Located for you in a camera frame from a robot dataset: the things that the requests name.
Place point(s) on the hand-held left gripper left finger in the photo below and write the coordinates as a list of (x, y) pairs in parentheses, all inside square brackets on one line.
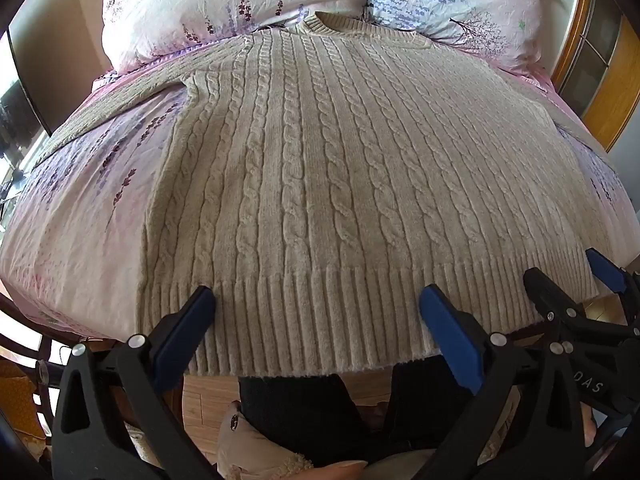
[(186, 330)]

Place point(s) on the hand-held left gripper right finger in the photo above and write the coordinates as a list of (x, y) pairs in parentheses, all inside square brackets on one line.
[(450, 335)]

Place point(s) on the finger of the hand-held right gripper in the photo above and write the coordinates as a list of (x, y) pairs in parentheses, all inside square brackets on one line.
[(545, 290), (606, 271)]

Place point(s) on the beige fleece garment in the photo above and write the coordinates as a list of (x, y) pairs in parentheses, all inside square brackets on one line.
[(250, 447)]

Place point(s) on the pink floral bedsheet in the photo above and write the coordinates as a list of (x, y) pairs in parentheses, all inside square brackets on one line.
[(90, 220)]

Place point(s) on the dark wooden chair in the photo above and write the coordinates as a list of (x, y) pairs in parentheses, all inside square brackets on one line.
[(42, 360)]

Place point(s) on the yellow patterned cushion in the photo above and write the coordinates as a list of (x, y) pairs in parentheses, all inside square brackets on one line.
[(17, 395)]

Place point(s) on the white blue print pillow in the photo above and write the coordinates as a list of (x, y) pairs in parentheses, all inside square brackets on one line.
[(450, 0)]

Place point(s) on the white lavender print pillow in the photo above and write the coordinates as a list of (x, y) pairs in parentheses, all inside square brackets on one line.
[(200, 5)]

